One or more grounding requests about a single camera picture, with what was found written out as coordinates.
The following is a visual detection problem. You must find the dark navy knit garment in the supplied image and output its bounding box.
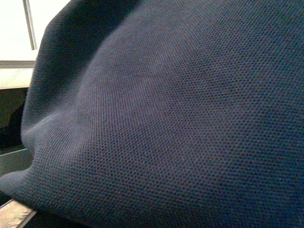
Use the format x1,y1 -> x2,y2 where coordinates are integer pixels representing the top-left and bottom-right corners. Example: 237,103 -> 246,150
0,0 -> 304,228

